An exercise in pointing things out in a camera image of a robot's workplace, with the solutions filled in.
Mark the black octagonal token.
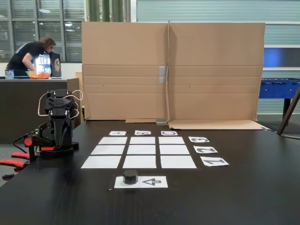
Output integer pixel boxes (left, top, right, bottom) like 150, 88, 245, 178
123, 170, 139, 185

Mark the small brown cardboard sheet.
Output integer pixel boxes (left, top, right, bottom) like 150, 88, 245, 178
67, 72, 85, 125

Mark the black and red clamp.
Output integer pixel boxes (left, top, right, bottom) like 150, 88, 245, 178
23, 135, 57, 162

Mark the dark brown counter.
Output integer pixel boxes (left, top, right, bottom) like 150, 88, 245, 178
0, 78, 82, 145

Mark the orange snack bag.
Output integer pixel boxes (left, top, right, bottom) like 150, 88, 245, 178
25, 71, 51, 80

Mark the black box gold logo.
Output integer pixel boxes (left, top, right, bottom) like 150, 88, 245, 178
50, 52, 62, 78

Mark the person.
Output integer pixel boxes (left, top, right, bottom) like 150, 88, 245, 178
6, 37, 57, 78

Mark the brown cardboard box panel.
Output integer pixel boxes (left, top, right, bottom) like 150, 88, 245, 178
81, 21, 170, 124
166, 20, 270, 131

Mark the grey tape strip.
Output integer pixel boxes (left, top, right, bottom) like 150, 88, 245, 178
158, 66, 166, 83

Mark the white arrow paper sheet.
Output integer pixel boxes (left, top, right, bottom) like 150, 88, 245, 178
114, 176, 169, 189

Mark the paper sheet number 3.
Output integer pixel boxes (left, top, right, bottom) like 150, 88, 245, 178
188, 136, 210, 143

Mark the paper sheet number 1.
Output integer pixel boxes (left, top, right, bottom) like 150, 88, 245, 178
200, 157, 230, 167

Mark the paper sheet number 2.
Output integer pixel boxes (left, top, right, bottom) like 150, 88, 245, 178
193, 146, 218, 154

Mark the blue foosball table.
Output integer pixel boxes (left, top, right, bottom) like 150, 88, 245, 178
258, 78, 300, 120

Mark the wooden easel leg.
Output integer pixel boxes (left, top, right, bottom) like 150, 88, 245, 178
276, 87, 300, 136

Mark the black power cable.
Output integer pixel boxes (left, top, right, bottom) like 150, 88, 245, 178
13, 131, 36, 153

